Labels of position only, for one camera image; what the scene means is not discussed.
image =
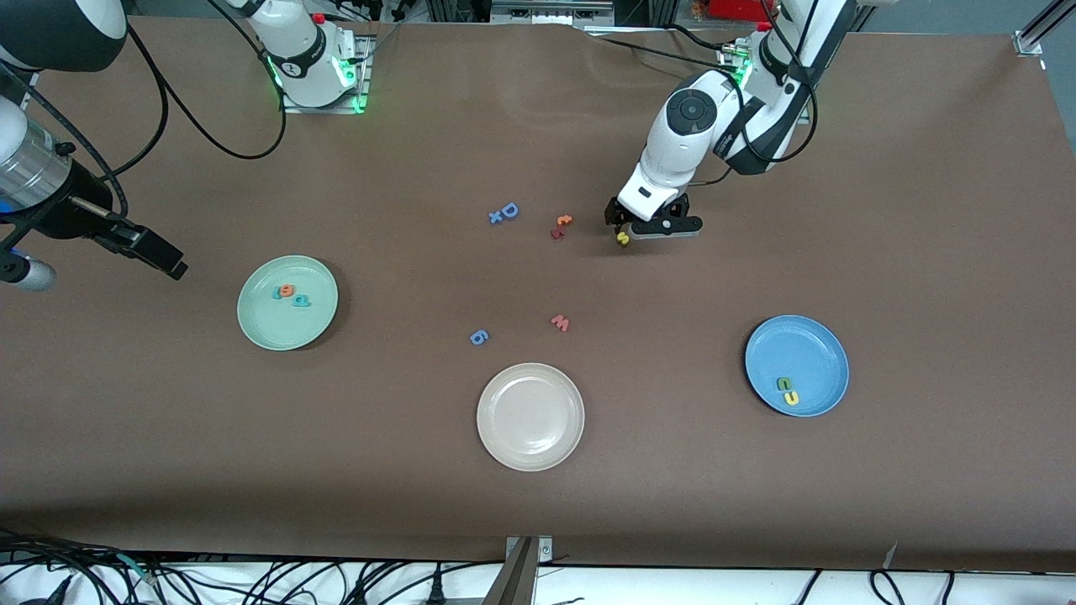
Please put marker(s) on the aluminium frame rail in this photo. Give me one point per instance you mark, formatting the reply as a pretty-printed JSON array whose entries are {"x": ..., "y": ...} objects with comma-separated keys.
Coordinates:
[{"x": 1038, "y": 34}]

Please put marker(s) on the pink foam letter w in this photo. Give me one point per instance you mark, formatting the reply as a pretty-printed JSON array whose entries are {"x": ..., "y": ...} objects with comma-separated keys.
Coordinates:
[{"x": 560, "y": 323}]

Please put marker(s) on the blue plate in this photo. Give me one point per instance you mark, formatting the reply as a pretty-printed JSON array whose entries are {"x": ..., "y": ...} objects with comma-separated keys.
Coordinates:
[{"x": 811, "y": 353}]

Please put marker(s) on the aluminium cross rail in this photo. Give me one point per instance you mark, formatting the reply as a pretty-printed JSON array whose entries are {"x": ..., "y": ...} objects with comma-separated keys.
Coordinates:
[{"x": 551, "y": 10}]

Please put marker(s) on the brown table mat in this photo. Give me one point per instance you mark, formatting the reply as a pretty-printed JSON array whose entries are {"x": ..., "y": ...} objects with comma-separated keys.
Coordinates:
[{"x": 756, "y": 504}]

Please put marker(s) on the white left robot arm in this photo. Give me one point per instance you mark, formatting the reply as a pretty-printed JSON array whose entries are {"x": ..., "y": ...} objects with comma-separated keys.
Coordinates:
[{"x": 672, "y": 151}]

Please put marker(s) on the beige plate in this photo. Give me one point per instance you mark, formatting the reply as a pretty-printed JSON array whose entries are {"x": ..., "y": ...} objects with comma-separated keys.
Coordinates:
[{"x": 530, "y": 417}]

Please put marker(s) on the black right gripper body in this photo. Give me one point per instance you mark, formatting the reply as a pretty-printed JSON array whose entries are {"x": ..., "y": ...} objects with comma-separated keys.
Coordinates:
[{"x": 60, "y": 217}]

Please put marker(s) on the black power plug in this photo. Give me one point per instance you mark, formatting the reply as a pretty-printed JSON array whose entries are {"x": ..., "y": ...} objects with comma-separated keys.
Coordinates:
[
  {"x": 60, "y": 592},
  {"x": 435, "y": 592}
]

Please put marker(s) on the blue foam letter D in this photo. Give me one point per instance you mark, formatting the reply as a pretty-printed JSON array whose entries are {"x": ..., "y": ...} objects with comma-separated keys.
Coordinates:
[{"x": 507, "y": 210}]

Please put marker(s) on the red box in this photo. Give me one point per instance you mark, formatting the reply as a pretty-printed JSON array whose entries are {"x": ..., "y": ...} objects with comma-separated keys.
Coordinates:
[{"x": 735, "y": 8}]

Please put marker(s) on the pale green plate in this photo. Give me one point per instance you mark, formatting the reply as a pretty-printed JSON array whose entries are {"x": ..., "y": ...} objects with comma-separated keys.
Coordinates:
[{"x": 277, "y": 328}]

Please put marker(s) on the metal table post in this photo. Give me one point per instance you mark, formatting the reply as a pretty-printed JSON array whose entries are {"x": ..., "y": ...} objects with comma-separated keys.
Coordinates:
[{"x": 517, "y": 580}]

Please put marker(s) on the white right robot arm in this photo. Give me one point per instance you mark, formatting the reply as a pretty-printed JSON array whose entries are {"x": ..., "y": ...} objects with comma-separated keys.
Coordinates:
[{"x": 50, "y": 34}]

